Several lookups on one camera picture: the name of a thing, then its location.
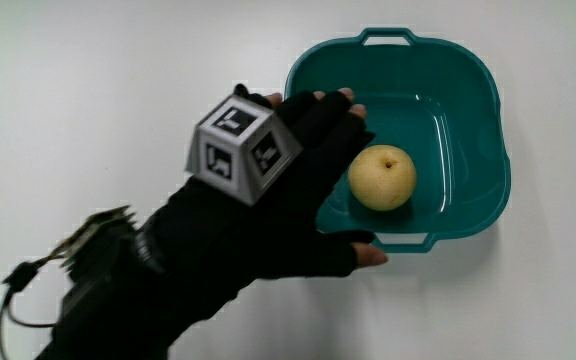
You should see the green circuit board wrist module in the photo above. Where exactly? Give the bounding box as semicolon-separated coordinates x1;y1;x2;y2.
50;204;138;271

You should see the black cable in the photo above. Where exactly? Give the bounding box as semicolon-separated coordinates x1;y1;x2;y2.
0;255;64;360

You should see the yellow pear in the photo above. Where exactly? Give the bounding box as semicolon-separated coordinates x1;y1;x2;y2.
347;144;418;213

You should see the teal plastic plate basin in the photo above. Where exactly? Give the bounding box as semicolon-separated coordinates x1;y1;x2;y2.
283;26;512;254

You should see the person's left hand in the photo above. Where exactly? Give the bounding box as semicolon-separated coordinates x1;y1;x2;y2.
140;83;389;307

